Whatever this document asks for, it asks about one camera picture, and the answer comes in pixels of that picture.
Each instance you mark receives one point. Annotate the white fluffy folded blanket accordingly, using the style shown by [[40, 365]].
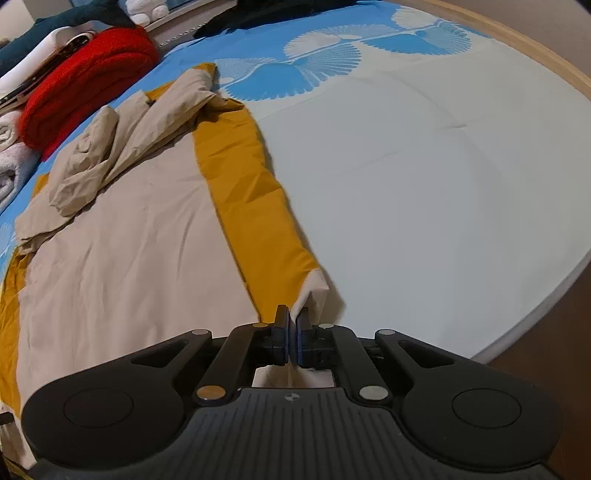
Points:
[[11, 161]]

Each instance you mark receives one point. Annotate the teal shark plush toy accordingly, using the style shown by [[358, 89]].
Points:
[[14, 53]]

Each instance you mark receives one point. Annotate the white folded quilt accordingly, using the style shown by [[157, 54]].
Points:
[[41, 55]]

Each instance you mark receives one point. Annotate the white window sill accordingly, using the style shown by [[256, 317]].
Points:
[[178, 28]]

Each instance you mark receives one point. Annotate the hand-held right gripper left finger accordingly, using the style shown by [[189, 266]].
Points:
[[286, 339]]

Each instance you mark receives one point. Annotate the white plush toy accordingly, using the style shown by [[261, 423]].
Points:
[[143, 9]]

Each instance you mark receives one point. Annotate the red fluffy folded blanket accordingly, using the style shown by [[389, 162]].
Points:
[[83, 83]]

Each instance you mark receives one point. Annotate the black jacket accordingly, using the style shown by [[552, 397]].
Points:
[[258, 14]]

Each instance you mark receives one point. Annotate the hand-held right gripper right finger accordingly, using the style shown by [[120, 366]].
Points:
[[298, 339]]

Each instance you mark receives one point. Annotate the wooden bed frame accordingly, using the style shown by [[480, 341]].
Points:
[[531, 41]]

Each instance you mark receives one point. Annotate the beige and mustard hoodie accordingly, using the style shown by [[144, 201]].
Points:
[[138, 230]]

